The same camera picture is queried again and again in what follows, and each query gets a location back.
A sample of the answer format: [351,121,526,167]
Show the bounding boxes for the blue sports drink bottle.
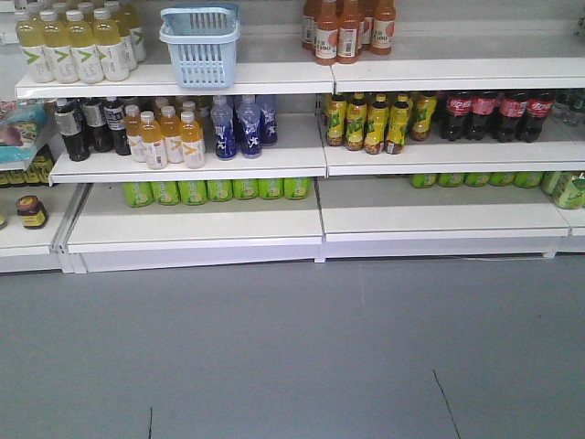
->
[238,95,261,158]
[256,94,278,145]
[211,95,237,160]

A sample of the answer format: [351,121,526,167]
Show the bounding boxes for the dark sauce jar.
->
[16,195,48,230]

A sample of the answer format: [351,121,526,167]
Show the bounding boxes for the dark tea bottle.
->
[54,98,90,162]
[82,98,113,153]
[104,97,131,155]

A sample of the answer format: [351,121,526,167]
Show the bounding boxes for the orange C100 juice bottle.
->
[314,0,338,66]
[336,0,361,64]
[370,0,397,55]

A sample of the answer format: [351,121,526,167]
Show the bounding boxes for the yellow lemon tea bottle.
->
[346,92,367,151]
[326,93,347,146]
[385,93,410,155]
[364,93,388,155]

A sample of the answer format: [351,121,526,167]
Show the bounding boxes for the green drink can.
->
[178,180,208,206]
[150,181,181,206]
[232,178,259,200]
[257,177,283,200]
[122,182,154,208]
[283,177,313,200]
[207,179,233,202]

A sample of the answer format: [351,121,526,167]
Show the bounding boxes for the light blue plastic basket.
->
[159,2,240,90]

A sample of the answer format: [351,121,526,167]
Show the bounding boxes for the white metal shelf unit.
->
[1,1,584,273]

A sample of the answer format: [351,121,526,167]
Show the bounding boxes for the cola bottle red label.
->
[493,90,529,143]
[441,91,473,141]
[516,90,555,143]
[465,91,498,141]

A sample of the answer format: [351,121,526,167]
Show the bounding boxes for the orange vitamin drink bottle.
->
[160,105,184,164]
[139,111,168,170]
[179,111,206,169]

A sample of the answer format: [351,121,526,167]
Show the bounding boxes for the pale yellow drink bottle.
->
[39,10,80,84]
[66,9,104,84]
[93,8,130,81]
[15,10,55,83]

